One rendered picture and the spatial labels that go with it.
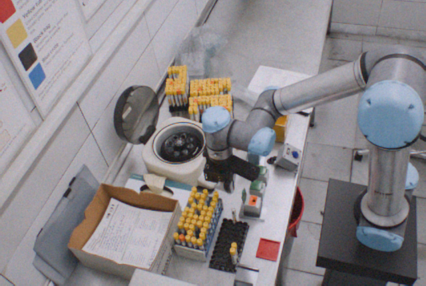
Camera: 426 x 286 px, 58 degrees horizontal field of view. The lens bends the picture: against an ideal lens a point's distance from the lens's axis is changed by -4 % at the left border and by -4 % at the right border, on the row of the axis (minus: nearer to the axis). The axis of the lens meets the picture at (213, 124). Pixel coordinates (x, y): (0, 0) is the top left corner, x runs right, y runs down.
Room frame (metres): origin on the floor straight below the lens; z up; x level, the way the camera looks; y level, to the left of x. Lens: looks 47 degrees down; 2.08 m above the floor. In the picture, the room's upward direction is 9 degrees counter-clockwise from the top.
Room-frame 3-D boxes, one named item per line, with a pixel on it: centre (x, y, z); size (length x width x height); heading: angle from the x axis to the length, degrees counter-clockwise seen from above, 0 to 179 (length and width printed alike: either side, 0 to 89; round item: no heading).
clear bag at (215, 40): (1.67, -0.03, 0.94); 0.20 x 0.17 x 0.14; 137
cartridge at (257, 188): (0.77, -0.11, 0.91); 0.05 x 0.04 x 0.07; 66
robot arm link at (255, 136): (0.70, -0.10, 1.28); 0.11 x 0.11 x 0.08; 57
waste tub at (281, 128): (1.07, -0.23, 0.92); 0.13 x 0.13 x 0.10; 64
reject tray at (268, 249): (0.56, -0.11, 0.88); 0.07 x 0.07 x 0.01; 66
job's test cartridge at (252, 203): (0.70, -0.09, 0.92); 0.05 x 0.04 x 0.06; 68
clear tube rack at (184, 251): (0.66, 0.10, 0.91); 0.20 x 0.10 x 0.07; 156
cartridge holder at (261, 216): (0.70, -0.09, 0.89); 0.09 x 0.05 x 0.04; 69
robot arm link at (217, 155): (0.74, -0.01, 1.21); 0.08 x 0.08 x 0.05
